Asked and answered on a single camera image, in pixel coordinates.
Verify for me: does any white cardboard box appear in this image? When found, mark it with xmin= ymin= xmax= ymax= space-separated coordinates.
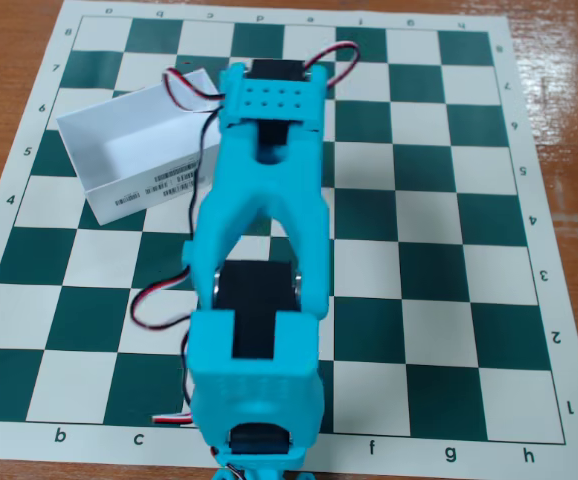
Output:
xmin=55 ymin=69 xmax=223 ymax=227

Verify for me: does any red white black servo cable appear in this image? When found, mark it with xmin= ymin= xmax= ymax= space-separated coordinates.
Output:
xmin=160 ymin=66 xmax=226 ymax=246
xmin=130 ymin=267 xmax=198 ymax=427

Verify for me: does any green and white chessboard mat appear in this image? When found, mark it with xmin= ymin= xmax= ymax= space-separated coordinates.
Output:
xmin=0 ymin=0 xmax=578 ymax=480

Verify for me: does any looped red white black cable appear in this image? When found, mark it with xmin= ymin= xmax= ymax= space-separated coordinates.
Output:
xmin=302 ymin=41 xmax=362 ymax=92

